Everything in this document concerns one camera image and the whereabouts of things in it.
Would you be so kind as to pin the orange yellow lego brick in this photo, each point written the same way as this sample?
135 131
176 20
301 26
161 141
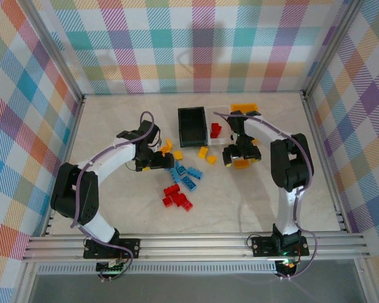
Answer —
242 164

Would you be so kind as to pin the long blue lego brick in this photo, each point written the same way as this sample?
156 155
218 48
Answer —
174 175

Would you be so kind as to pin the small blue lego brick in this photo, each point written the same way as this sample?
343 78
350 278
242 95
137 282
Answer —
181 169

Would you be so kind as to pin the red sloped lego brick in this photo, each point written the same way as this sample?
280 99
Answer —
184 198

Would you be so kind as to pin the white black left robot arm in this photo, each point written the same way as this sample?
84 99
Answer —
110 161

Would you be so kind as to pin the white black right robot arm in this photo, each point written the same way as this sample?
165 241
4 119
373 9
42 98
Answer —
289 211

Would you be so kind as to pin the clear plastic container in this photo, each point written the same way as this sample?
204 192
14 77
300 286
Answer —
222 140

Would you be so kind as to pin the tall red lego brick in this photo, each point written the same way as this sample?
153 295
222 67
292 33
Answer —
215 130

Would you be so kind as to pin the long red lego brick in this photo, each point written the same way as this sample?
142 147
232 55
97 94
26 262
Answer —
172 191

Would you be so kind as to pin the yellow plastic container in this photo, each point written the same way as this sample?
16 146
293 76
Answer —
244 107

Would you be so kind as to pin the small red lego brick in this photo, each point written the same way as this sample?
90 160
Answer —
167 201

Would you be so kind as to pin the black plastic container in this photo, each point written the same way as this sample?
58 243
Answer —
191 126

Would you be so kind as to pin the flat red lego brick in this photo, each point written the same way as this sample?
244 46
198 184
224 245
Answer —
187 206

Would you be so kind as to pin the aluminium table side rail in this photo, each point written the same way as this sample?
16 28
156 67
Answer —
68 151
324 161

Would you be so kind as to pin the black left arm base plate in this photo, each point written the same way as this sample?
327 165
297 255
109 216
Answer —
131 244

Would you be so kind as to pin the long aluminium base rail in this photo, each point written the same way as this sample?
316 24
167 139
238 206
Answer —
192 247

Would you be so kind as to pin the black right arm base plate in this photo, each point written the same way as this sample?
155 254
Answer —
262 246

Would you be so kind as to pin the aluminium frame post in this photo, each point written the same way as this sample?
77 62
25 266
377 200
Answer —
331 47
55 50

